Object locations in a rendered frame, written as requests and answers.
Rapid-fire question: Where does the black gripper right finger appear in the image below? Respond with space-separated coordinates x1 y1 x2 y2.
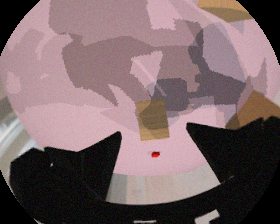
187 117 264 183

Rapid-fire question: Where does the small red block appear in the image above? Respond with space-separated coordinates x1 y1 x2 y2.
152 152 160 157

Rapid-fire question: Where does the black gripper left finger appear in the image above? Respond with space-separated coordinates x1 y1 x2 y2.
43 131 121 201

